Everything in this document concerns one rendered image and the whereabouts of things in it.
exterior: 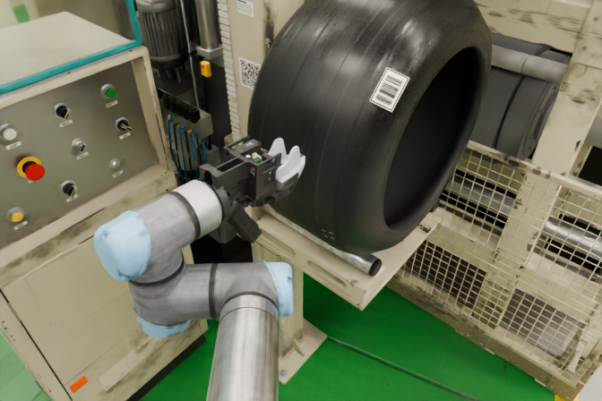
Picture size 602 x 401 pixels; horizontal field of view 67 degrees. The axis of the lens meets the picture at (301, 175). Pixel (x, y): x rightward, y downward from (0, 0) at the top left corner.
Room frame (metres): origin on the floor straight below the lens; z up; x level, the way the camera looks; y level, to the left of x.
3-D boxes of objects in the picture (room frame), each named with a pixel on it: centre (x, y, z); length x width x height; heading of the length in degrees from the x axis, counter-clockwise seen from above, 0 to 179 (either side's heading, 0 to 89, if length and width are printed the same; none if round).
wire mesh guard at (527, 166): (1.01, -0.52, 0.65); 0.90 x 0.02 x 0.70; 49
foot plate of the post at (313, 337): (1.06, 0.08, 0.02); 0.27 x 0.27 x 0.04; 49
